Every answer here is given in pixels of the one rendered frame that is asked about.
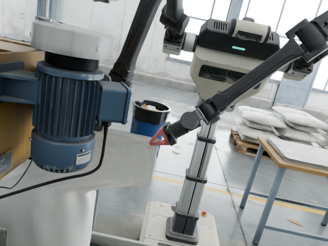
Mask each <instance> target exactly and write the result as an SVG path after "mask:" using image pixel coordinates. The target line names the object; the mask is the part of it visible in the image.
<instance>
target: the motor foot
mask: <svg viewBox="0 0 328 246"><path fill-rule="evenodd" d="M37 81H38V78H36V76H35V72H32V71H28V70H25V69H24V62H23V61H14V62H5V63H0V103H3V102H14V103H26V104H35V105H36V95H37ZM40 93H41V80H40V81H39V87H38V100H37V103H38V104H39V105H40Z"/></svg>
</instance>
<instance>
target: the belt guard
mask: <svg viewBox="0 0 328 246"><path fill-rule="evenodd" d="M57 23H59V22H57V21H55V23H53V22H48V21H41V20H34V21H32V25H31V32H30V37H31V42H30V45H31V46H32V47H34V48H36V49H40V50H43V51H47V52H51V53H56V54H60V55H65V56H71V57H76V58H83V59H91V60H101V61H110V60H113V54H114V47H115V40H116V38H115V37H113V36H110V35H106V34H102V33H98V32H95V31H91V30H87V29H83V28H80V27H76V26H72V25H70V26H67V25H69V24H66V25H65V23H63V24H64V25H62V24H57Z"/></svg>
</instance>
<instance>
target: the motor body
mask: <svg viewBox="0 0 328 246"><path fill-rule="evenodd" d="M35 76H36V78H38V81H37V95H36V105H35V104H34V105H33V116H32V126H34V128H33V129H32V131H31V138H29V141H31V158H32V160H33V162H34V163H35V164H36V166H38V167H39V168H41V169H43V170H45V171H49V172H53V173H71V172H76V171H80V170H82V169H84V168H85V167H87V165H88V164H89V163H90V162H91V160H92V158H93V152H94V146H95V140H96V134H95V133H94V124H95V117H96V110H97V103H98V95H99V88H100V82H99V80H102V79H103V78H104V72H103V71H101V70H99V69H97V70H78V69H72V68H66V67H61V66H57V65H53V64H50V63H47V62H46V61H38V62H37V69H36V72H35ZM40 80H41V93H40V105H39V104H38V103H37V100H38V87H39V81H40Z"/></svg>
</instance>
